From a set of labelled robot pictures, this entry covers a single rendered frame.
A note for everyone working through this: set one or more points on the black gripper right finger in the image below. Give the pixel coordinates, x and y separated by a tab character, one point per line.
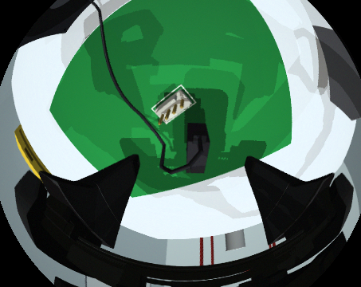
281	198

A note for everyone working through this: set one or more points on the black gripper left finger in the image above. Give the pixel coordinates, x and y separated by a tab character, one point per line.
100	200

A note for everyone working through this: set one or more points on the black cooling fan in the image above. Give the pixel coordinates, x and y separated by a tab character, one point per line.
56	19

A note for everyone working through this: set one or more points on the green circuit board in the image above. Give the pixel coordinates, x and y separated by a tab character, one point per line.
178	62

